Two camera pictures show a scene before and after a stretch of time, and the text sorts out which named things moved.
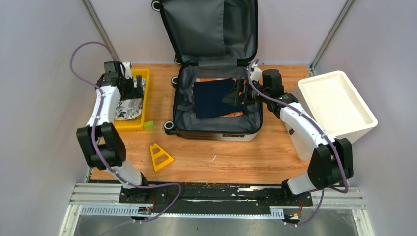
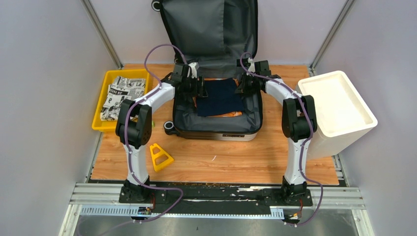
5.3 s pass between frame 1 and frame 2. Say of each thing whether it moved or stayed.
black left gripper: moved
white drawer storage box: stayed
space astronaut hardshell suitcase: stayed
